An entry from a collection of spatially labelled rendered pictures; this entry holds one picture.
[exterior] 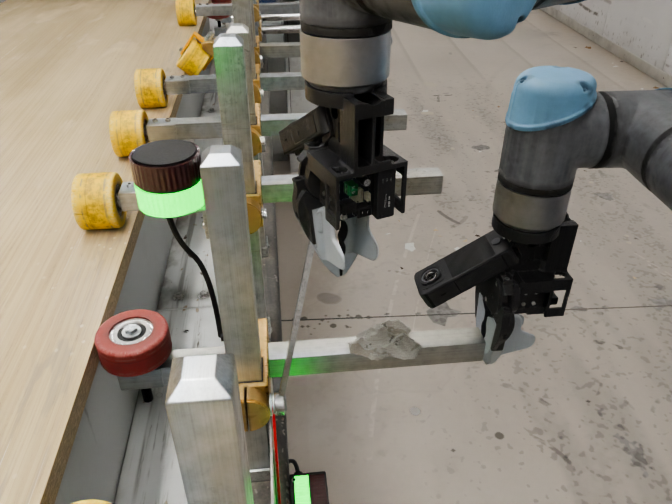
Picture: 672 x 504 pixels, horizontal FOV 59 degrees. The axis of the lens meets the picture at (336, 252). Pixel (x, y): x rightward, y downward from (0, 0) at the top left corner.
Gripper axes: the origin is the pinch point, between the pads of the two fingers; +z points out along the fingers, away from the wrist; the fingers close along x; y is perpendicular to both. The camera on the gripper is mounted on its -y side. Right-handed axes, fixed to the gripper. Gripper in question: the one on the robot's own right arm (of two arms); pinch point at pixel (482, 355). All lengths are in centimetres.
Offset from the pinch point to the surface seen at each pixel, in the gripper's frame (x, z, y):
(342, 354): -1.4, -3.3, -18.0
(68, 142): 57, -7, -63
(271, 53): 99, -12, -24
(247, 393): -7.4, -4.4, -28.9
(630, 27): 402, 58, 257
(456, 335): 0.2, -3.4, -3.7
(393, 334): 0.3, -4.3, -11.6
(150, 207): -6.5, -27.1, -35.4
